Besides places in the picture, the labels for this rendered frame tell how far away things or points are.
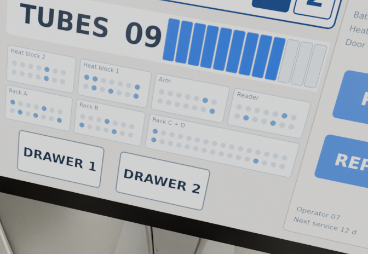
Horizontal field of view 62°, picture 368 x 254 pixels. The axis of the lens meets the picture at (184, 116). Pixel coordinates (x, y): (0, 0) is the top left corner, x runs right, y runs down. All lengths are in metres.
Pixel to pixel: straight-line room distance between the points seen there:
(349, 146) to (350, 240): 0.10
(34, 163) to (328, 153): 0.30
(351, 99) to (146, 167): 0.20
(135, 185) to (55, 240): 1.09
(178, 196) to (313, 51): 0.19
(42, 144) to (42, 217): 1.11
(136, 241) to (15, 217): 0.51
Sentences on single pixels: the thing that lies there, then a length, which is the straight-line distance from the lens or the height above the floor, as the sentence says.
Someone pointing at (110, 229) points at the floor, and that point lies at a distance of 1.37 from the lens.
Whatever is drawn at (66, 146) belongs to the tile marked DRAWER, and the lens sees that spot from 0.34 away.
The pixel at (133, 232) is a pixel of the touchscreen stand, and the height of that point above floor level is 0.04.
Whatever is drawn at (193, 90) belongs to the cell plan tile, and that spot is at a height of 1.08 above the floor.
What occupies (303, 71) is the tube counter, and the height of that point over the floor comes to 1.11.
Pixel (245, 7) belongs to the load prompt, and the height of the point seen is 1.14.
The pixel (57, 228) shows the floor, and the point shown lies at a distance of 1.42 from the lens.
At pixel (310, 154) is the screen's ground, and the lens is 0.32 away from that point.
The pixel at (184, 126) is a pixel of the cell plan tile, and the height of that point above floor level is 1.05.
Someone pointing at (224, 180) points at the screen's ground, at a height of 1.02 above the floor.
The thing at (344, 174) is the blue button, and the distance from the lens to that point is 0.33.
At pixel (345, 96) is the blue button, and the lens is 0.31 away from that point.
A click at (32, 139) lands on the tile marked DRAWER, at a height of 1.02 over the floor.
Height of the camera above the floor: 1.30
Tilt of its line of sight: 53 degrees down
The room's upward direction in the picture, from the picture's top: 6 degrees clockwise
